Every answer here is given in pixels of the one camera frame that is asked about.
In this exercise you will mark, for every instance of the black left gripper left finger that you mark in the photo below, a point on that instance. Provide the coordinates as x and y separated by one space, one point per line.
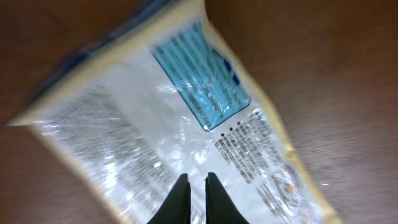
176 208

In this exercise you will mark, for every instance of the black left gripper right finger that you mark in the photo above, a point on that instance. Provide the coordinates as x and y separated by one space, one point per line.
220 209

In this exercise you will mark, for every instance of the beige snack bag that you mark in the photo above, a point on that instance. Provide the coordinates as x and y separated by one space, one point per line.
163 95

